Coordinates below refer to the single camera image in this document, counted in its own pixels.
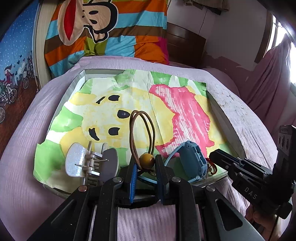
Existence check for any beige hanging cloth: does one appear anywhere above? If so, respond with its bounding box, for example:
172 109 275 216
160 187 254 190
185 0 231 15

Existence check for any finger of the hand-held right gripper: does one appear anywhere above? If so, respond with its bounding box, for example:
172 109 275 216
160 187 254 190
209 152 247 184
214 149 273 175

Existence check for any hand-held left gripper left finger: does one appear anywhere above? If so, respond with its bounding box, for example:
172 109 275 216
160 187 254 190
28 160 139 241

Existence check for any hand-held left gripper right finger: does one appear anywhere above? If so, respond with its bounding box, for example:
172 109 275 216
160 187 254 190
154 154 265 241

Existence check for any window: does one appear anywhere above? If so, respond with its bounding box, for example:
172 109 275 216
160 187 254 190
254 11 296 66

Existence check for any pink curtain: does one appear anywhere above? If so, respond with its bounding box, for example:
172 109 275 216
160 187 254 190
240 37 296 131

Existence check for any grey cardboard box tray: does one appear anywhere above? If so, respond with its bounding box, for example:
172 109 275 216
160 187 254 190
35 68 247 200

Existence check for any blue dotted fabric wardrobe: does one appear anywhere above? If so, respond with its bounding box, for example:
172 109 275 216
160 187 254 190
0 0 41 149

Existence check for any silver hair claw clip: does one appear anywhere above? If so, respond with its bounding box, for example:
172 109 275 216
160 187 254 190
65 141 120 186

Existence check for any brown hair tie yellow bead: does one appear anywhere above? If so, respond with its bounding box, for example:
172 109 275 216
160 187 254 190
129 110 156 173

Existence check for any light blue wristwatch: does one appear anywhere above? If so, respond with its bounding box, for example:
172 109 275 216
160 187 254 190
136 140 209 186

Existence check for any striped monkey blanket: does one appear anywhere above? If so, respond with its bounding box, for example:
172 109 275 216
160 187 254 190
44 0 171 80

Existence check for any red braided cord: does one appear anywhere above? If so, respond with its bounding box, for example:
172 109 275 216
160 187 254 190
206 158 218 176

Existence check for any person's right hand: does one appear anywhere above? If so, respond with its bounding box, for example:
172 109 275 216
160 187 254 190
245 204 282 241

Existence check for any dark wooden nightstand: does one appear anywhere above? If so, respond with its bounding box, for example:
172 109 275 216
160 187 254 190
166 22 207 69

